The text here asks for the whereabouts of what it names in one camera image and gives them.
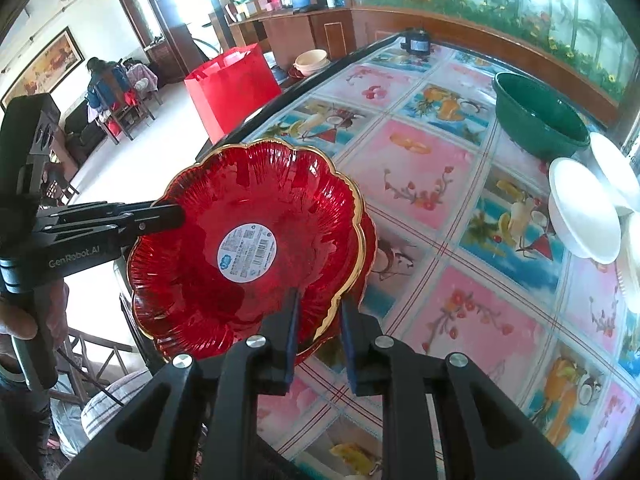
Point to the wooden chair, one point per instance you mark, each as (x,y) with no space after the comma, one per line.
(97,355)

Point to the framed wall painting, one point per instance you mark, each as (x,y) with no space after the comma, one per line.
(42,66)

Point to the black sofa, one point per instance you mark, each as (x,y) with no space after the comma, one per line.
(80,132)

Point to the person's left hand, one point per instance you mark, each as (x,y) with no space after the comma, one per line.
(17,321)

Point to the white plate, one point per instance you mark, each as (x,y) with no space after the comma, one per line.
(631,265)

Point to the wooden counter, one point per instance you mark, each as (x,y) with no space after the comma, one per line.
(300,35)

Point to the red scalloped gold-rimmed plate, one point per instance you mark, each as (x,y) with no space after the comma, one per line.
(225,195)
(150,329)

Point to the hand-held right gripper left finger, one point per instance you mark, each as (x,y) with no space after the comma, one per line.
(295,332)

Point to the cream bowl stack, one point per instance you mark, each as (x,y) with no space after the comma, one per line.
(311,61)

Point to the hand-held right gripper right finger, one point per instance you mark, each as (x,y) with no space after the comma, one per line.
(350,347)

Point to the red paper bag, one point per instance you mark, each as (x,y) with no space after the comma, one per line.
(230,90)

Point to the tall wooden cabinet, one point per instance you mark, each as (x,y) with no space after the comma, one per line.
(165,25)

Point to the striped sack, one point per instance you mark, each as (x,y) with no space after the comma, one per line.
(112,407)

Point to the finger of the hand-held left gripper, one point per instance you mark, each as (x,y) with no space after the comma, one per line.
(160,217)
(85,236)

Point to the small black jar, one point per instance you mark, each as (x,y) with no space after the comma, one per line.
(417,42)

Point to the dark green bowl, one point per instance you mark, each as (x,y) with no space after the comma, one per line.
(540,130)

